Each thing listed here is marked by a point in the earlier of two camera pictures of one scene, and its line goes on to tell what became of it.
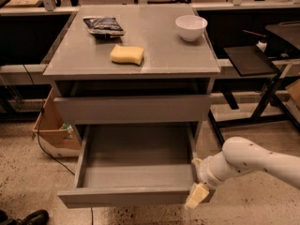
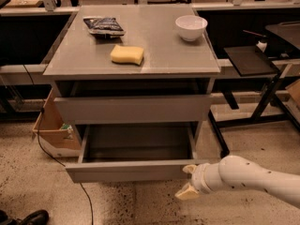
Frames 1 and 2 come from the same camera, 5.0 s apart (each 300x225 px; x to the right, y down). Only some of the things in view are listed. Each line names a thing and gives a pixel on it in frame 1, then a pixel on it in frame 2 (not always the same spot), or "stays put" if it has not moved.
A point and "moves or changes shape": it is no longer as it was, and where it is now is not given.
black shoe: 38,217 stays put
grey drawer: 134,164 moves or changes shape
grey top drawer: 131,109 stays put
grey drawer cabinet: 134,69 stays put
